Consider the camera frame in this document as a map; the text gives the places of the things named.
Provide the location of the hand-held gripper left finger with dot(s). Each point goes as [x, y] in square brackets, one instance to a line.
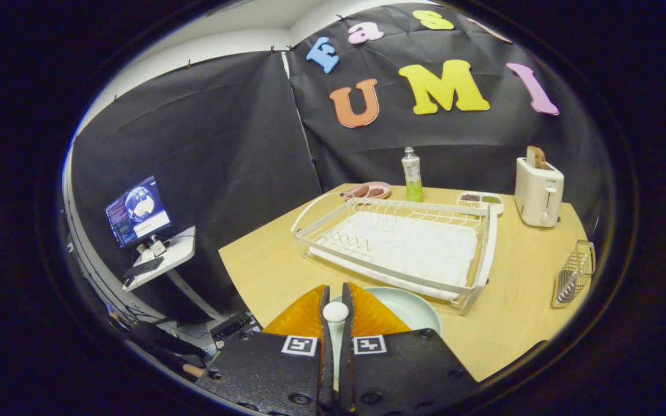
[326, 370]

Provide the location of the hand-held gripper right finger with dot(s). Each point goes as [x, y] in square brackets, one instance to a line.
[346, 370]

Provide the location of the pale green plate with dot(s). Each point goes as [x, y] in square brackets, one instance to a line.
[408, 309]

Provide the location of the pink plate with food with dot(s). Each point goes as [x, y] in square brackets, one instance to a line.
[367, 190]

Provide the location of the white stand desk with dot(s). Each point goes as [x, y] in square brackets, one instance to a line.
[180, 248]

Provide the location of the clear green drink bottle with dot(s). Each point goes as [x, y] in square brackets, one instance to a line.
[412, 176]

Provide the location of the black keyboard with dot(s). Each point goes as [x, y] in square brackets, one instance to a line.
[143, 267]

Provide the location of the white divided snack tray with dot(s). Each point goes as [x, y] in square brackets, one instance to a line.
[480, 200]

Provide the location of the computer monitor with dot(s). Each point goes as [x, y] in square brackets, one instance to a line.
[138, 211]

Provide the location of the white toaster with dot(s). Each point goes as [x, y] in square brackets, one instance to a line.
[538, 193]

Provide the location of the brown bread slice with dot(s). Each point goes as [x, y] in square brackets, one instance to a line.
[536, 157]

